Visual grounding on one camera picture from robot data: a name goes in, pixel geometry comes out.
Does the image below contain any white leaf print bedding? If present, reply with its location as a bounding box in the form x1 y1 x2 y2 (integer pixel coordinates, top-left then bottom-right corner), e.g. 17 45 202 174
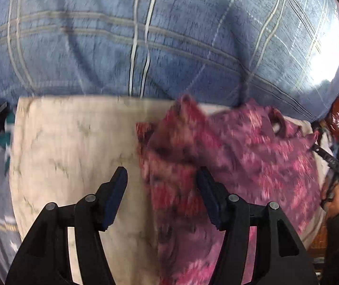
9 95 329 285

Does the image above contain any purple pink floral garment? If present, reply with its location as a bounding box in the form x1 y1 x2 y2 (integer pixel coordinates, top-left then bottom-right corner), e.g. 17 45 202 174
135 94 321 285

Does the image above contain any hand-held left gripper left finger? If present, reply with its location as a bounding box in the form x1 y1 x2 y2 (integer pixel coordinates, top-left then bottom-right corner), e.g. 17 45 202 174
5 166 129 285

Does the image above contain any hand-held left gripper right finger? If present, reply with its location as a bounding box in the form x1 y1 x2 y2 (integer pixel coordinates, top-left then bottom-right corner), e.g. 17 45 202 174
196 166 319 285

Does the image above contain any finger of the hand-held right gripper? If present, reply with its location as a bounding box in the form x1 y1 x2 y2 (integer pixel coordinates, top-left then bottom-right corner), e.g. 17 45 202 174
320 169 339 210
312 142 339 181

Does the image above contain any person's right hand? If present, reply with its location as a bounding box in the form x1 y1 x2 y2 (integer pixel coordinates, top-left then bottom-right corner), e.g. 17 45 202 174
320 183 339 219

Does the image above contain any blue plaid quilt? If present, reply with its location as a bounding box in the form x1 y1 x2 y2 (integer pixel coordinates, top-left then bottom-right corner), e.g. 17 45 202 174
0 0 339 122

